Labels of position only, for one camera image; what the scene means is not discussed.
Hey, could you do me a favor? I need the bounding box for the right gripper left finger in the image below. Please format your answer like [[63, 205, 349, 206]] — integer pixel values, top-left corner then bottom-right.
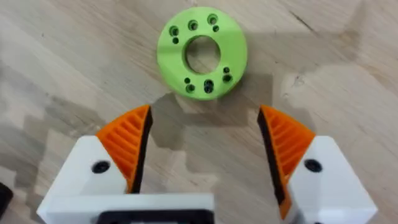
[[43, 104, 154, 198]]

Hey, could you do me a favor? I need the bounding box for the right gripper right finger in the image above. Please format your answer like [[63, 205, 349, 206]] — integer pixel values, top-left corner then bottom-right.
[[256, 104, 379, 224]]

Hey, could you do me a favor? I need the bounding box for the black object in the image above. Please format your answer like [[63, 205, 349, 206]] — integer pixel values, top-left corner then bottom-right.
[[0, 182, 14, 211]]

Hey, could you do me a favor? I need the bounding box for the green disc with holes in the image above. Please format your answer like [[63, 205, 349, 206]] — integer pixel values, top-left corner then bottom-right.
[[156, 6, 248, 101]]

